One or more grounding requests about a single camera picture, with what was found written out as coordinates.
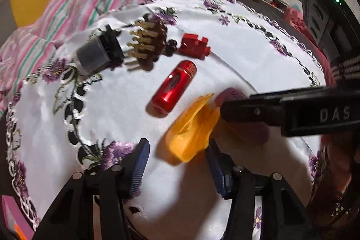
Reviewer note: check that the red cloth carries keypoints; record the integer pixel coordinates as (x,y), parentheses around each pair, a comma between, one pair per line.
(301,26)

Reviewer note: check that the purple oval soap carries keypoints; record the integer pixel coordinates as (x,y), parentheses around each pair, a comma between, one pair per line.
(230,95)

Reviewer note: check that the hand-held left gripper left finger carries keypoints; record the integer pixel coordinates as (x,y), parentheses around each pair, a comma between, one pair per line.
(140,161)

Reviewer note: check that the white floral embroidered tablecloth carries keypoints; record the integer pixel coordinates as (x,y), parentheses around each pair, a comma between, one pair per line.
(239,60)

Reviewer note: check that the red notched block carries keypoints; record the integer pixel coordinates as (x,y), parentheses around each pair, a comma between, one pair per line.
(194,46)

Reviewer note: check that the pink rimmed white tray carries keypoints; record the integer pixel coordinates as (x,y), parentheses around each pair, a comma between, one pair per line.
(14,212)

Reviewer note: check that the orange plastic piece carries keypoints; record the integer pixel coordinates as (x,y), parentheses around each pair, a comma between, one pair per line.
(191,130)

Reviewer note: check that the brown wooden peg puzzle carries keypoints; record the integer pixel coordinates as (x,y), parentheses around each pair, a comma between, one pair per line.
(157,37)

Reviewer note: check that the black brush with clear cap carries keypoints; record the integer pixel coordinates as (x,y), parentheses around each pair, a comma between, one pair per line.
(90,55)

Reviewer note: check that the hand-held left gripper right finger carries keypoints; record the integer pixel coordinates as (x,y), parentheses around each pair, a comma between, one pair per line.
(218,172)

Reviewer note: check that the person's right hand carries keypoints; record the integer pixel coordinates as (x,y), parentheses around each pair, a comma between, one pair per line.
(344,161)

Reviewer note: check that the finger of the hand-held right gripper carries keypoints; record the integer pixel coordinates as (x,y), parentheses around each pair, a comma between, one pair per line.
(281,93)
(253,112)

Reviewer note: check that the red metallic cylinder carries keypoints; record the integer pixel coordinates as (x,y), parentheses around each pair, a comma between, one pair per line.
(171,91)

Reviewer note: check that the pink green striped cloth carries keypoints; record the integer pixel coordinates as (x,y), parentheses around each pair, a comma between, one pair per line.
(70,3)

